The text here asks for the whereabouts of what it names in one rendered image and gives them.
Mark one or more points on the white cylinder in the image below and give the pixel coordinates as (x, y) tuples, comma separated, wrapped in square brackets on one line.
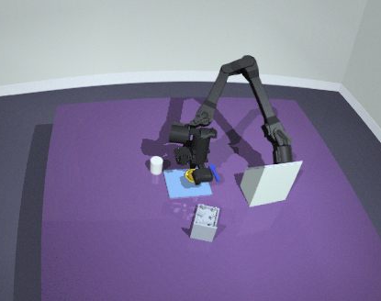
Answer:
[(156, 165)]

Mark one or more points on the yellow round plate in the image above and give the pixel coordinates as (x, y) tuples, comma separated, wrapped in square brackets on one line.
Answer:
[(188, 176)]

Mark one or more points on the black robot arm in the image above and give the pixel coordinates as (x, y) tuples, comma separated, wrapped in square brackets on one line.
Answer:
[(272, 128)]

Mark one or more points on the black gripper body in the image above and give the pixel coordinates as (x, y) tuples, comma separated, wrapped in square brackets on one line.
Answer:
[(202, 174)]

